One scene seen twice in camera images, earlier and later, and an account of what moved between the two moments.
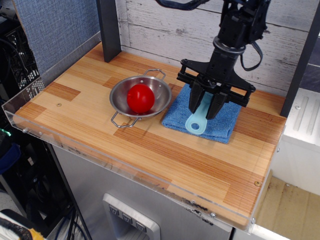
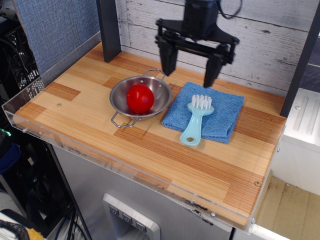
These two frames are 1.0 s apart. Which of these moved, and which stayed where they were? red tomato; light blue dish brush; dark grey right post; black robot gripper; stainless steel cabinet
Moved: light blue dish brush; black robot gripper
Stayed: dark grey right post; red tomato; stainless steel cabinet
